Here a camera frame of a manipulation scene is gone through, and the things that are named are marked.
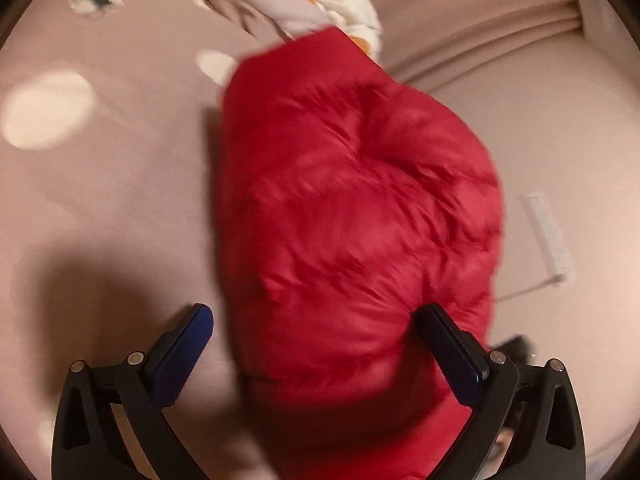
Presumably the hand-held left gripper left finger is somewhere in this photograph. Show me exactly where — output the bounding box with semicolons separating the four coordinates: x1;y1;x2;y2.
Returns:
50;302;216;480

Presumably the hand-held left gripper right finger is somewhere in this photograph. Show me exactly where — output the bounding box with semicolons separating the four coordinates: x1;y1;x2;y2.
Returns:
415;302;587;480

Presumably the red puffer jacket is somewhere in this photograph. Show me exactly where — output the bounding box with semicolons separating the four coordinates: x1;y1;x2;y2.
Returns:
212;27;506;480

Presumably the white power strip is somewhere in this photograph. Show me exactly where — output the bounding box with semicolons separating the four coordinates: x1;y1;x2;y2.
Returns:
520;191;576;287

